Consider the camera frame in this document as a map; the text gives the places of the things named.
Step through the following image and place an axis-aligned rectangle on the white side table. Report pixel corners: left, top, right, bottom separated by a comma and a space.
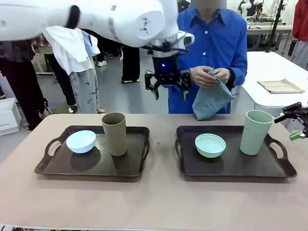
227, 51, 308, 130

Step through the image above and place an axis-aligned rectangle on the bystander in white coat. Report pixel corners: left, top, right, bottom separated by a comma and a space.
43, 25, 106, 114

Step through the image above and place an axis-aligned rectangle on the bystander in black trousers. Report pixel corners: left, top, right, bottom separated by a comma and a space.
121, 45, 141, 84

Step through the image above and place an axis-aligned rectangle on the background workbench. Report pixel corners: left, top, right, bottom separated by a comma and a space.
246, 16, 294, 51

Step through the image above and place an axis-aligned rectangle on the light blue bowl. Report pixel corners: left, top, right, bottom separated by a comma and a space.
65, 130, 97, 154

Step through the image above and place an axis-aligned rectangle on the white storage box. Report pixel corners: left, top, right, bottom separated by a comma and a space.
0, 97, 19, 137

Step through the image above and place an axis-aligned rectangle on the person's left hand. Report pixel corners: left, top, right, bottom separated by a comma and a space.
213, 68, 232, 84

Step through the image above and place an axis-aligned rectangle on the dark brown handled tray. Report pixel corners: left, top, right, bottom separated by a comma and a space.
34, 125, 151, 178
175, 125, 298, 179

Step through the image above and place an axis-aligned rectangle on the light green bowl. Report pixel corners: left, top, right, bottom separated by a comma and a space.
194, 133, 226, 159

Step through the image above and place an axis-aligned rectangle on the light green tall cup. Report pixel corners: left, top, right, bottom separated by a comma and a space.
239, 110, 274, 155

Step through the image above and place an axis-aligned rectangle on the black tripod stand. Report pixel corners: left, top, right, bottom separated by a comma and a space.
264, 0, 287, 53

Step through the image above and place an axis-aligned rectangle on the person's right hand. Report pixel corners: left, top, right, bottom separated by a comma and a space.
192, 66, 220, 89

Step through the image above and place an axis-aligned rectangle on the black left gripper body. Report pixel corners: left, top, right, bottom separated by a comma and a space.
152, 54, 181, 86

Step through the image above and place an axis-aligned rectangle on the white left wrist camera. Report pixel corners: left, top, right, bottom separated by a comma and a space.
178, 32, 195, 48

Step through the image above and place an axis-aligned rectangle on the person's left forearm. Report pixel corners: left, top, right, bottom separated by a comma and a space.
226, 64, 248, 89

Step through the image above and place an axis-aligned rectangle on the brown tall cup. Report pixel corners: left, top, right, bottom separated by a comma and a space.
101, 112, 128, 156

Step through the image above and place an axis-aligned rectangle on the beige cloth mat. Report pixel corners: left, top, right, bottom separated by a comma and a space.
257, 78, 306, 94

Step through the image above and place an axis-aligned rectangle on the teal cloth mat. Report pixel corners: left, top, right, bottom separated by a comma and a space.
192, 69, 236, 121

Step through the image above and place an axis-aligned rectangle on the person in blue shirt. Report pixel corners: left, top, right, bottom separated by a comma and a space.
167, 4, 248, 115

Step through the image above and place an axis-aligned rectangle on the bystander in red jacket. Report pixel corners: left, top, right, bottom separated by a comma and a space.
290, 0, 308, 67

